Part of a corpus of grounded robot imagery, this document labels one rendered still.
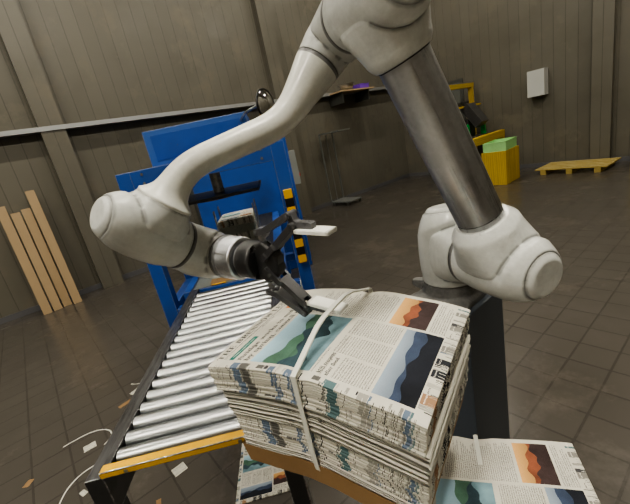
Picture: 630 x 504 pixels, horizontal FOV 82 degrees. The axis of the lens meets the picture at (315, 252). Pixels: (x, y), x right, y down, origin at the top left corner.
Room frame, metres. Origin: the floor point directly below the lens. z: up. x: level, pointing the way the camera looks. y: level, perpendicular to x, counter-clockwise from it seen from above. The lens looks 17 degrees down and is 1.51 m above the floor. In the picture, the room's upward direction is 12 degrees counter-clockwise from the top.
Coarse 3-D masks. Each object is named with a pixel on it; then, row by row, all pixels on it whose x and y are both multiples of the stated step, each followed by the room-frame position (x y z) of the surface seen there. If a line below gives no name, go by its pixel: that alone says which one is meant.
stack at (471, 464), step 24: (456, 456) 0.59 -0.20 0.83; (480, 456) 0.58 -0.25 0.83; (504, 456) 0.57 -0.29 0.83; (528, 456) 0.56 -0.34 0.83; (552, 456) 0.55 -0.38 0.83; (576, 456) 0.54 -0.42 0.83; (456, 480) 0.54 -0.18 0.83; (480, 480) 0.53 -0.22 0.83; (504, 480) 0.52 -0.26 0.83; (528, 480) 0.51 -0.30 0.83; (552, 480) 0.50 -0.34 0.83; (576, 480) 0.49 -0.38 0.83
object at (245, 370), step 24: (288, 312) 0.69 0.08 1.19; (312, 312) 0.66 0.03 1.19; (240, 336) 0.66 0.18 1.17; (264, 336) 0.62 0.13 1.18; (288, 336) 0.59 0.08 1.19; (216, 360) 0.59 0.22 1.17; (240, 360) 0.56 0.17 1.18; (264, 360) 0.53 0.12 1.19; (216, 384) 0.58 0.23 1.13; (240, 384) 0.54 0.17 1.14; (264, 384) 0.50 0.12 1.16; (240, 408) 0.56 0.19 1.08; (264, 408) 0.52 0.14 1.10; (264, 432) 0.54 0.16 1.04; (288, 432) 0.50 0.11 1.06
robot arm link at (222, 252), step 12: (216, 240) 0.72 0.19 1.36; (228, 240) 0.70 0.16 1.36; (240, 240) 0.70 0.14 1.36; (252, 240) 0.73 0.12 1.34; (216, 252) 0.69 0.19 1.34; (228, 252) 0.68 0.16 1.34; (216, 264) 0.69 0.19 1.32; (228, 264) 0.67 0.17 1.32; (228, 276) 0.69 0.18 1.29; (240, 276) 0.69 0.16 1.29
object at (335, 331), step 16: (352, 304) 0.65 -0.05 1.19; (368, 304) 0.64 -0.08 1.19; (336, 320) 0.60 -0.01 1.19; (352, 320) 0.59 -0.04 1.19; (320, 336) 0.56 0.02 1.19; (336, 336) 0.55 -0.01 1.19; (320, 352) 0.51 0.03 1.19; (336, 352) 0.50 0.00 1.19; (288, 368) 0.49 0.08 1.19; (304, 368) 0.48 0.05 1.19; (320, 368) 0.47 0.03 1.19; (288, 384) 0.48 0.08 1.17; (304, 384) 0.46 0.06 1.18; (288, 400) 0.48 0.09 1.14; (304, 400) 0.47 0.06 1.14; (320, 416) 0.45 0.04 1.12; (304, 432) 0.49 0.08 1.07; (320, 432) 0.46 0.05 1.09; (304, 448) 0.49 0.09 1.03; (320, 448) 0.47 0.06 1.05; (320, 464) 0.47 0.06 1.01
